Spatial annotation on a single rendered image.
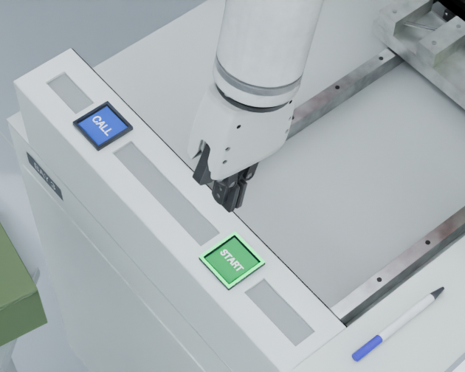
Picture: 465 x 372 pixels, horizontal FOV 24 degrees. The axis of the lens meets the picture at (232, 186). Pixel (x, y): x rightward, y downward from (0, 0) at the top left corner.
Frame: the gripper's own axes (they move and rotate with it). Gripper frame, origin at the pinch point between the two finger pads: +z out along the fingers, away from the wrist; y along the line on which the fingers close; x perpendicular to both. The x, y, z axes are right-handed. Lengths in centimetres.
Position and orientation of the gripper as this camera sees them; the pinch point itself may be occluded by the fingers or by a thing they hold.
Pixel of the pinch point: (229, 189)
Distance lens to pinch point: 113.6
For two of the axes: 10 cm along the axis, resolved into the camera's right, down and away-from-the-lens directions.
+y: -7.6, 3.9, -5.3
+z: -1.6, 6.7, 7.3
